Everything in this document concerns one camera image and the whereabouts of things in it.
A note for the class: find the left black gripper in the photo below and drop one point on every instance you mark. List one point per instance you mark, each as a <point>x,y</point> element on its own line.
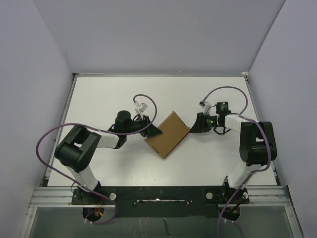
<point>151,131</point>

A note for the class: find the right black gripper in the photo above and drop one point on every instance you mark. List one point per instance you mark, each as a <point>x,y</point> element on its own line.
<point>199,126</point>

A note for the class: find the brown cardboard box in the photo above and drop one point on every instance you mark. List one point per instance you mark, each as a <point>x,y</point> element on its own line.
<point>174,130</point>

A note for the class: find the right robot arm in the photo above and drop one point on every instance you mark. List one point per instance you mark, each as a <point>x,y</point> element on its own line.
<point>257,146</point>

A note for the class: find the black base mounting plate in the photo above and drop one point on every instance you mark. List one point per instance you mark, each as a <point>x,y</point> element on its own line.
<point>161,201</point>

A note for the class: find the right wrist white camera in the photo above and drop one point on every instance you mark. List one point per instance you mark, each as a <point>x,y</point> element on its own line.
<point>206,106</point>

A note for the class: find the wrist white camera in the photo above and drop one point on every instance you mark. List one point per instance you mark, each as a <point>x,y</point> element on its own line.
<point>140,107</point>
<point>206,106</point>

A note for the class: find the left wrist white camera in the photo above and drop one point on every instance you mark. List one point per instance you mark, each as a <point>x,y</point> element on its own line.
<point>140,107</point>

